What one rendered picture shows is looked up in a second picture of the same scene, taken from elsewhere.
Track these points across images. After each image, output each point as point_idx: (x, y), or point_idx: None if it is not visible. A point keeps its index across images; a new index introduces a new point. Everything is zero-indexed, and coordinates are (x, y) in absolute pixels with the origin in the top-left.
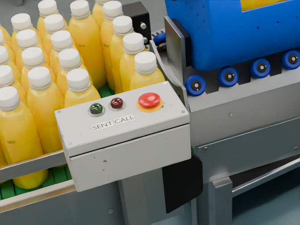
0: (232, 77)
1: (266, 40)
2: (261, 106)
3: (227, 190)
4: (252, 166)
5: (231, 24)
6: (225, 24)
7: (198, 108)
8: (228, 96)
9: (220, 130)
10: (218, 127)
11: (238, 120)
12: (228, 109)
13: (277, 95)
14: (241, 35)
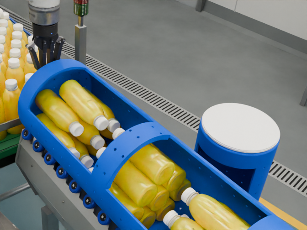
0: (37, 147)
1: (37, 138)
2: (43, 178)
3: (45, 217)
4: (61, 222)
5: (23, 111)
6: (21, 108)
7: (23, 145)
8: (34, 155)
9: (26, 168)
10: (26, 165)
11: (33, 173)
12: (33, 162)
13: (50, 183)
14: (26, 121)
